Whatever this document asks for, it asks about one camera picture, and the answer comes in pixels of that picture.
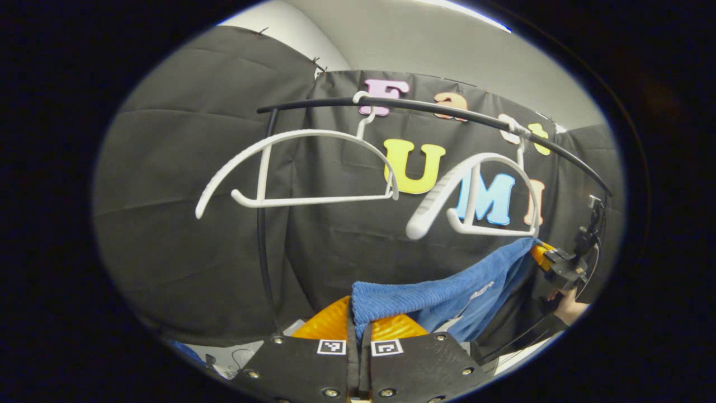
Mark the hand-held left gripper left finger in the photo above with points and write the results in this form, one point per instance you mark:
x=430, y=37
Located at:
x=302, y=369

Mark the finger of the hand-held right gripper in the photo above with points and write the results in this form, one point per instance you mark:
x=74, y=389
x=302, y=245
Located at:
x=540, y=254

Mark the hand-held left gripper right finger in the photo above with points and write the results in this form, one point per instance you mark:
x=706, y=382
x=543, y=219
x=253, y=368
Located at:
x=419, y=366

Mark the white plastic hanger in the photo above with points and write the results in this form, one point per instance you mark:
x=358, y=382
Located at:
x=436, y=201
x=302, y=134

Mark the black clothes rack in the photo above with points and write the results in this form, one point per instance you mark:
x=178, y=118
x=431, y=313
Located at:
x=313, y=103

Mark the black backdrop cloth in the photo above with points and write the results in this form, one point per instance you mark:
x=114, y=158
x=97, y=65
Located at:
x=184, y=224

